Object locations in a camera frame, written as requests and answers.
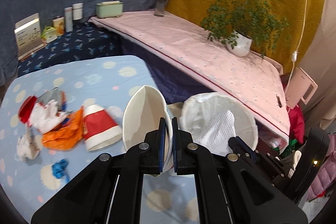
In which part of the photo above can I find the red white paper cup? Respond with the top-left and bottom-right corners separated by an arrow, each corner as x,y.
83,105 -> 122,152
122,85 -> 173,173

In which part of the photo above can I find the white lined trash bin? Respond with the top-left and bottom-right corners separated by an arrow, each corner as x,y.
168,92 -> 259,156

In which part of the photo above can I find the white paper towel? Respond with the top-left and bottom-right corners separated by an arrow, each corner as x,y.
193,110 -> 236,156

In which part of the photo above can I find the orange plastic wrapper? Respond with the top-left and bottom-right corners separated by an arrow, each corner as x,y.
42,106 -> 84,151

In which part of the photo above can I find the blue crumpled scrap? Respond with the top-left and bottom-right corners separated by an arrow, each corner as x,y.
52,159 -> 70,183

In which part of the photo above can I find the pink white appliance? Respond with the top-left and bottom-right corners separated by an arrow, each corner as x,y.
285,67 -> 318,109

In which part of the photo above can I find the pink cloth covered shelf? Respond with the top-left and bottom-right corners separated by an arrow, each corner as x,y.
89,11 -> 290,145

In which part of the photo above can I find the small crumpled white tissue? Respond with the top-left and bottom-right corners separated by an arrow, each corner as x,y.
17,126 -> 40,162

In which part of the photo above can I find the red paper packet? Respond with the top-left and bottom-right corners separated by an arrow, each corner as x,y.
18,96 -> 38,124

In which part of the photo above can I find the navy patterned cloth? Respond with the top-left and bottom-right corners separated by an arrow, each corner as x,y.
18,23 -> 122,77

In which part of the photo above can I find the green plant white pot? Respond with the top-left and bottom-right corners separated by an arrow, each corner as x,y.
201,0 -> 291,56

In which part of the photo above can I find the mint green tissue box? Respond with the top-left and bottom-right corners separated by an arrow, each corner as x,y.
96,1 -> 123,18

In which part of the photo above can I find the orange cream small box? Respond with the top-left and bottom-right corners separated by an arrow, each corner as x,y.
52,16 -> 65,36

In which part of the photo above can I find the green yellow small packet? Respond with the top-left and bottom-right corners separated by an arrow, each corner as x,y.
41,26 -> 58,43

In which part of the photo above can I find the white jar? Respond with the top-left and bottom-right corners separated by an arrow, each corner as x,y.
72,3 -> 83,20

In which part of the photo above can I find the white open product box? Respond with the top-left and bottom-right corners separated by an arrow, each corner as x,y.
14,13 -> 46,61

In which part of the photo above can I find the grey drawstring pouch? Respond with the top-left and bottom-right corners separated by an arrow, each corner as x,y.
37,88 -> 67,111

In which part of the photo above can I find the white lamp cable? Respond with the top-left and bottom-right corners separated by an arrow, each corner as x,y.
284,0 -> 309,98

